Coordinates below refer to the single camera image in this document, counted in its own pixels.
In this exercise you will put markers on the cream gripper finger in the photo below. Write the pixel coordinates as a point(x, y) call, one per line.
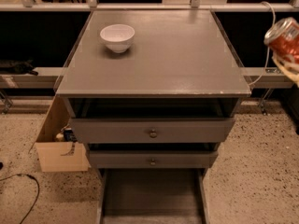
point(290, 70)

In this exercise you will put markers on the grey drawer cabinet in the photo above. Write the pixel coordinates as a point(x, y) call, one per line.
point(152, 94)

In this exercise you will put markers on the round top drawer knob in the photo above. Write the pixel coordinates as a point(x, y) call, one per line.
point(152, 134)

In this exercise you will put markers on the round drawer knob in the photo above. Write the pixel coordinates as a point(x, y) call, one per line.
point(152, 162)
point(152, 134)

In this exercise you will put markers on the round middle drawer knob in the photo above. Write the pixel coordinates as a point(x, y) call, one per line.
point(152, 162)

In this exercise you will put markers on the grey bottom drawer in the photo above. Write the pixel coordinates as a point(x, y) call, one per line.
point(152, 196)

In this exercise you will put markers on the grey drawer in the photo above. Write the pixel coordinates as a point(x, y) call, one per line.
point(152, 196)
point(92, 131)
point(120, 159)

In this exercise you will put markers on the grey middle drawer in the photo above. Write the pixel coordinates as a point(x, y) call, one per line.
point(120, 159)

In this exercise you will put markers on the grey top drawer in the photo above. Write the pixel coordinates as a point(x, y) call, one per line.
point(92, 131)

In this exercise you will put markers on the white ceramic bowl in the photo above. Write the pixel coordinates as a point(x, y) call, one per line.
point(117, 37)

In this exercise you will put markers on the wooden side box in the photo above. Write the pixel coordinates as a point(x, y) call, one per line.
point(54, 152)

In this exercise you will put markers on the black object on rail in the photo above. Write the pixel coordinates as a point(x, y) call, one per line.
point(16, 67)

